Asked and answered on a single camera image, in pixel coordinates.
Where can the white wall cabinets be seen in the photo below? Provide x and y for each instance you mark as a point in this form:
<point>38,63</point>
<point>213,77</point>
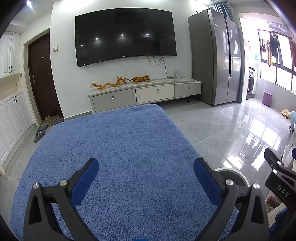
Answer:
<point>15,116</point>

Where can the grey slipper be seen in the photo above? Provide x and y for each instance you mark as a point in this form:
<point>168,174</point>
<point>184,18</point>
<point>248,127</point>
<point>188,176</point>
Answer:
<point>42,128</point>
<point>38,136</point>

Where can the light blue chair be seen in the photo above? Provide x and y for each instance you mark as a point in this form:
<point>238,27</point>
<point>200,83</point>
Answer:
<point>292,121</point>

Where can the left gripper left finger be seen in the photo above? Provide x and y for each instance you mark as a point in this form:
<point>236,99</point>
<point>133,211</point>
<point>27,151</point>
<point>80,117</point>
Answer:
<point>40,221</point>

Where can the purple square stool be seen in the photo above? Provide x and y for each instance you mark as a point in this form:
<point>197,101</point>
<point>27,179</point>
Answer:
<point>267,99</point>

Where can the beige shoes by door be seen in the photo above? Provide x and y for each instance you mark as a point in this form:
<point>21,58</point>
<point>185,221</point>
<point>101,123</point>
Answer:
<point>53,120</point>

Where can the hanging clothes on rack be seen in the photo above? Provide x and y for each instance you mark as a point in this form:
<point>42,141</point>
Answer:
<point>277,49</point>

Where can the dark brown entrance door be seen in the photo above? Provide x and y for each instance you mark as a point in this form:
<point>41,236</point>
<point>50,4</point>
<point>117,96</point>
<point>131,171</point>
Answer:
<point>41,78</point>

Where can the grey double door refrigerator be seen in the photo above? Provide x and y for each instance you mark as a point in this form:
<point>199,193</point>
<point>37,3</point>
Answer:
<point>216,56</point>

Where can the white round trash bin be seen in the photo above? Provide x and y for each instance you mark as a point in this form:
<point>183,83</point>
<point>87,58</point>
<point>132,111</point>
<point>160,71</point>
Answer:
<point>236,176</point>

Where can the blue fluffy blanket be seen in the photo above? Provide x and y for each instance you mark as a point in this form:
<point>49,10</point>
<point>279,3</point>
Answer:
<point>146,186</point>

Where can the wall mounted black television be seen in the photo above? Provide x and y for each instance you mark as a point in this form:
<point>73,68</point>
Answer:
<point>124,32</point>

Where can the white low tv cabinet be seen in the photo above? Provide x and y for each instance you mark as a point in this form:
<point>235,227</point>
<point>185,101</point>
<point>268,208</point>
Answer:
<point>130,94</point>

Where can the front load washing machine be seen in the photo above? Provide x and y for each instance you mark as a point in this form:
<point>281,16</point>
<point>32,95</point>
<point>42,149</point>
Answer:
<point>251,83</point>

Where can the golden tiger figurine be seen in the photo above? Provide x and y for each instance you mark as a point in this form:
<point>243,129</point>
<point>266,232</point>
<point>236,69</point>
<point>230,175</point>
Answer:
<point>138,80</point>

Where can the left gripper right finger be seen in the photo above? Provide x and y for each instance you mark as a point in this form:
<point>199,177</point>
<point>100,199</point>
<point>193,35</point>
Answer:
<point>251,222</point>

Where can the right blue gloved hand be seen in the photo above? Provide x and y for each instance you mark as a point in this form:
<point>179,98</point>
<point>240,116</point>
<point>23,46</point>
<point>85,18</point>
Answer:
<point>284,226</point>

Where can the golden dragon figurine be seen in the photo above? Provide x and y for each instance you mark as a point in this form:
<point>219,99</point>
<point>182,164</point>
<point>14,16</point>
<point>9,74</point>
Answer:
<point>119,80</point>

